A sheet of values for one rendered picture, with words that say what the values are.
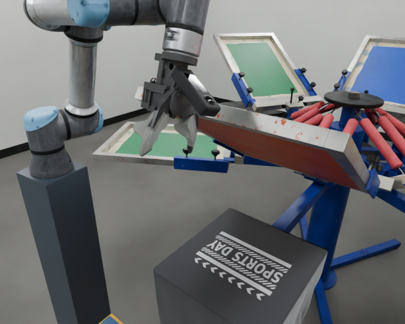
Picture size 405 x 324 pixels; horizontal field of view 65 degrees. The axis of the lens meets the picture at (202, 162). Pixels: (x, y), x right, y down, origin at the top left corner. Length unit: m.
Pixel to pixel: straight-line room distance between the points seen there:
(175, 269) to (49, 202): 0.51
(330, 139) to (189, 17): 0.35
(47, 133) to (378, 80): 2.39
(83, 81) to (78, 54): 0.10
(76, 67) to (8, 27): 3.45
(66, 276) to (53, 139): 0.57
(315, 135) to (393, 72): 2.31
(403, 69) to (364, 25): 2.42
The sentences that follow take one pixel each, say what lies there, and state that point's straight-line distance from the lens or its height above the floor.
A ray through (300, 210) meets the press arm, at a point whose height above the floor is 0.92.
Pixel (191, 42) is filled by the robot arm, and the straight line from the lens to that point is 0.63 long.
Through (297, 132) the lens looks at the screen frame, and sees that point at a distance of 0.68.
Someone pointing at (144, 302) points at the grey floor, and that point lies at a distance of 2.34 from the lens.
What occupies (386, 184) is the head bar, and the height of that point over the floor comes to 1.14.
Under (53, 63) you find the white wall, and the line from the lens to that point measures 4.81.
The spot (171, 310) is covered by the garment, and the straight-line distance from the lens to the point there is 1.23.
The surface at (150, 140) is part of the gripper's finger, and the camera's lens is 0.60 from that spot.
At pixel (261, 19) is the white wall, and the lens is 5.90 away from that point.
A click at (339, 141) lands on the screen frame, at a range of 0.66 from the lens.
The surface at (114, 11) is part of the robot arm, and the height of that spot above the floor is 1.76.
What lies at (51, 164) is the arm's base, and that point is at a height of 1.25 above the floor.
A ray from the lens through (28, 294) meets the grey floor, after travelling 2.61.
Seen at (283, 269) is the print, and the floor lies 0.95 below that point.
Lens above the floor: 1.77
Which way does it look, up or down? 26 degrees down
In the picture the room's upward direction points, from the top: 1 degrees clockwise
